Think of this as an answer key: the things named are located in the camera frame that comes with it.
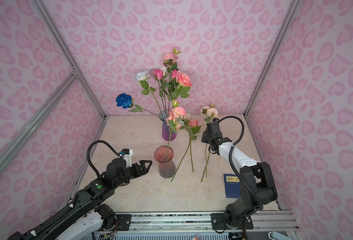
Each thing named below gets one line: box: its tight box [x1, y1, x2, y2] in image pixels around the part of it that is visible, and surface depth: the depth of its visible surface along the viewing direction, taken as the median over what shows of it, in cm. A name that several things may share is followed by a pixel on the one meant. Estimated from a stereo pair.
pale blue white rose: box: [134, 70, 162, 116], surface depth 82 cm
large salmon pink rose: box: [172, 70, 193, 100], surface depth 80 cm
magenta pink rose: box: [153, 69, 165, 118], surface depth 83 cm
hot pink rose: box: [171, 69, 178, 80], surface depth 83 cm
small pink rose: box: [166, 99, 187, 158], surface depth 68 cm
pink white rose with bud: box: [162, 47, 181, 71], surface depth 86 cm
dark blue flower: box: [115, 93, 160, 118], surface depth 71 cm
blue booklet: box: [223, 173, 241, 198], surface depth 87 cm
